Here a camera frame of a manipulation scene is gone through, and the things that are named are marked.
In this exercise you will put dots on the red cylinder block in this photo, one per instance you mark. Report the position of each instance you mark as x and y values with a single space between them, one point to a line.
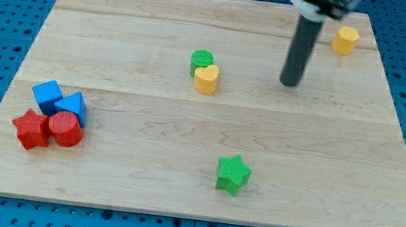
65 128

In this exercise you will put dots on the white and black rod mount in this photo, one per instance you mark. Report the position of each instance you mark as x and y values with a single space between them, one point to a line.
318 10

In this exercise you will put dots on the wooden board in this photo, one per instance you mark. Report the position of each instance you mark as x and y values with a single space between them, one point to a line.
327 153

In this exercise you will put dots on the yellow hexagon block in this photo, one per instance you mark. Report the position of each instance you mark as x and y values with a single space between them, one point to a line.
345 40

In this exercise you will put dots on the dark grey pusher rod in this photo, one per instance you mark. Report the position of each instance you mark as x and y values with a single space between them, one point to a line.
304 39

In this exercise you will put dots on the green star block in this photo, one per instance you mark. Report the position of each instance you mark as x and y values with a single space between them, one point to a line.
231 174

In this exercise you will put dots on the green cylinder block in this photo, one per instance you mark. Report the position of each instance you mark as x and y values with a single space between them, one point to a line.
200 58

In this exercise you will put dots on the blue triangle block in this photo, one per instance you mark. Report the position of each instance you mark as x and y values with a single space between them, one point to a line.
75 104

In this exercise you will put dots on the yellow heart block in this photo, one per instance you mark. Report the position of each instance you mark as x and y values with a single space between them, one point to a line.
206 79

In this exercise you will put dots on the red star block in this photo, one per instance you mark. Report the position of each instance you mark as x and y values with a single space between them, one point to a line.
32 129

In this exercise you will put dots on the blue cube block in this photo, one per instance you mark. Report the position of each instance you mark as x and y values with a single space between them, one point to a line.
47 94

